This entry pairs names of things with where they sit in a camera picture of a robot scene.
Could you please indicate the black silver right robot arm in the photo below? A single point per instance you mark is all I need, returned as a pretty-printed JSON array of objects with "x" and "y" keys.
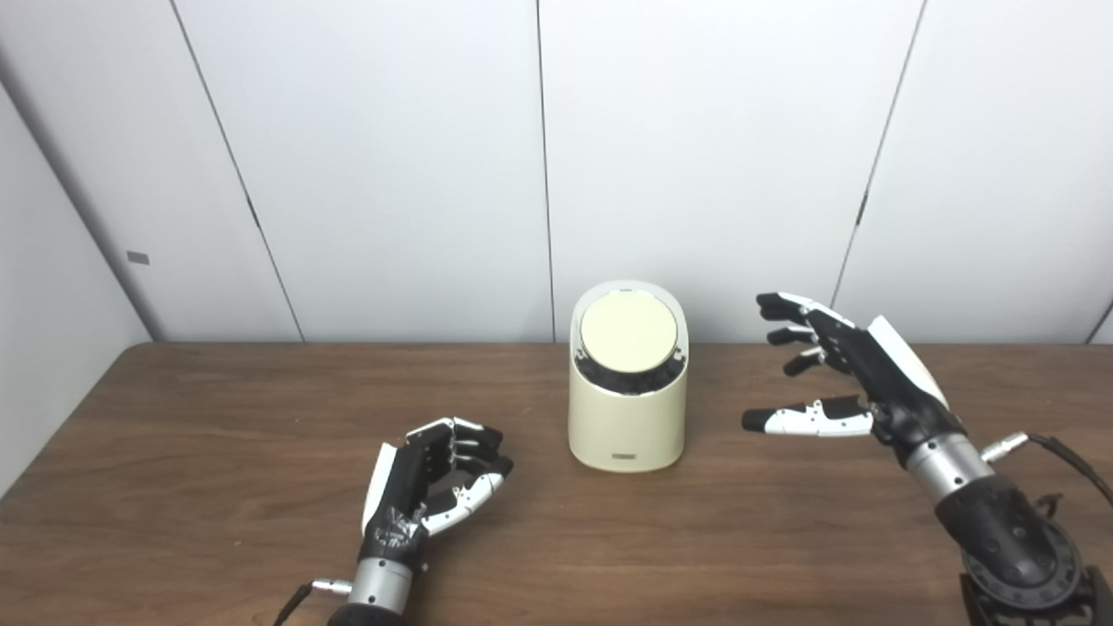
[{"x": 1009, "y": 539}]

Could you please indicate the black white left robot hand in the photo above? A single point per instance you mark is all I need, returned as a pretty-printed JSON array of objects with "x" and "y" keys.
[{"x": 400, "y": 496}]

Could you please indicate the cream-colored bin body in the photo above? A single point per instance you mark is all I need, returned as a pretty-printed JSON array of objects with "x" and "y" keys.
[{"x": 626, "y": 426}]

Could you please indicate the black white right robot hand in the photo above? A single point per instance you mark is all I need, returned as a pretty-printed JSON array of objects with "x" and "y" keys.
[{"x": 896, "y": 382}]

